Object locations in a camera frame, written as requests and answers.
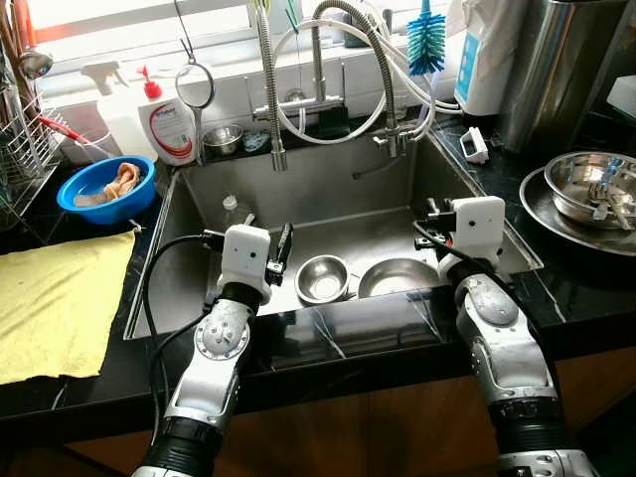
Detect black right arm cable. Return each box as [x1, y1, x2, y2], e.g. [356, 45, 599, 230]
[412, 223, 490, 277]

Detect peach-coloured rag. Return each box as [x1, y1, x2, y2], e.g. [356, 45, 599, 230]
[101, 162, 143, 201]

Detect yellow cloth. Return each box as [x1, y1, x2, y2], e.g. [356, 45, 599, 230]
[0, 231, 138, 386]

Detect wide steel basin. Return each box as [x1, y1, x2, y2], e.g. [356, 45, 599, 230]
[518, 164, 636, 258]

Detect red-handled utensil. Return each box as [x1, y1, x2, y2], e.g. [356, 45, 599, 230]
[37, 111, 102, 151]

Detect stainless steel sink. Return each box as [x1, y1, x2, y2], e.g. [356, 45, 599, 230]
[123, 133, 546, 342]

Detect white spray bottle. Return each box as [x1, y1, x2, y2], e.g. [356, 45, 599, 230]
[81, 62, 156, 160]

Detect wire dish rack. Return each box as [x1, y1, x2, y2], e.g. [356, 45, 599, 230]
[0, 40, 63, 232]

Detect steel ladle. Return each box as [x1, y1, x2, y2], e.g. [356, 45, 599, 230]
[14, 48, 57, 82]

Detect small white clip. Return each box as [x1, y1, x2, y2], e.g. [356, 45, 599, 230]
[459, 126, 491, 166]

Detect blue bottle brush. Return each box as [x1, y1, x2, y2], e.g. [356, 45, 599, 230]
[405, 0, 448, 79]

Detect white soap bottle red pump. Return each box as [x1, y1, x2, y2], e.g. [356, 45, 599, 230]
[139, 66, 201, 168]

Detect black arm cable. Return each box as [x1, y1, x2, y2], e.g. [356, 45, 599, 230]
[412, 223, 490, 277]
[142, 232, 226, 438]

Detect round metal strainer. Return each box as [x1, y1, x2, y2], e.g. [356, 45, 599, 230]
[173, 0, 218, 166]

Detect white water hose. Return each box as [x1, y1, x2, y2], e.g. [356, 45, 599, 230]
[272, 18, 460, 147]

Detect shallow steel dish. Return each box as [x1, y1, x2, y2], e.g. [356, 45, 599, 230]
[357, 257, 444, 300]

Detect gooseneck steel faucet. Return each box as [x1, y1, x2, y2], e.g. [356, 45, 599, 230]
[310, 0, 414, 159]

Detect flexible steel hose faucet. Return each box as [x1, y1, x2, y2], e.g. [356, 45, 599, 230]
[252, 0, 290, 173]

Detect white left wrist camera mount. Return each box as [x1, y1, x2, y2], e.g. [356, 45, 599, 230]
[218, 226, 272, 305]

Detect blue plastic bowl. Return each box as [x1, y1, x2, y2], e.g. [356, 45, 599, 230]
[57, 155, 158, 226]

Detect tall steel cylinder container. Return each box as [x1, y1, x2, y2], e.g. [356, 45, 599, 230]
[496, 0, 636, 156]

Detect wooden cabinet front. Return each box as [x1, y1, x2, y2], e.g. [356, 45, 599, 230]
[0, 346, 636, 477]

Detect white water purifier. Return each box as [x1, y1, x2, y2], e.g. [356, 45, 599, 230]
[443, 0, 520, 119]

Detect large steel bowl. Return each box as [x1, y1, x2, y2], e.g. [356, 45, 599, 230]
[544, 151, 636, 231]

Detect small steel bowl on ledge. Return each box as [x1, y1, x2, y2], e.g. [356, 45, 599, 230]
[202, 125, 245, 157]

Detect clear glass bottle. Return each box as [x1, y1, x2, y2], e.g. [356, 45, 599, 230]
[220, 194, 258, 232]

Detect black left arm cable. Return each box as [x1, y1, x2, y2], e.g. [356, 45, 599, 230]
[142, 232, 226, 438]

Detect small steel cup bowl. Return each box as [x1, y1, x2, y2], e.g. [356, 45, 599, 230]
[294, 254, 352, 305]

